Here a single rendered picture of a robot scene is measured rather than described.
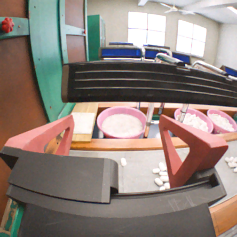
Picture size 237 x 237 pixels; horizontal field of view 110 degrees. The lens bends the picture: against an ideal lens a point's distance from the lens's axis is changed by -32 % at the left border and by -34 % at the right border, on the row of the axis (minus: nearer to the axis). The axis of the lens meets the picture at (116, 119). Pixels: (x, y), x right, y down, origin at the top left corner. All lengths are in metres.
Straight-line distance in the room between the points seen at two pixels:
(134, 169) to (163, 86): 0.33
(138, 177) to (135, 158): 0.09
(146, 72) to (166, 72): 0.04
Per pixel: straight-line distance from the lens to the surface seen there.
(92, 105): 0.77
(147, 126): 0.52
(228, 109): 1.25
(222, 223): 0.52
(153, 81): 0.23
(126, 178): 0.46
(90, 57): 2.96
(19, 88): 0.40
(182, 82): 0.26
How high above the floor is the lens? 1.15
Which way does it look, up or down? 36 degrees down
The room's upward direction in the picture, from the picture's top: straight up
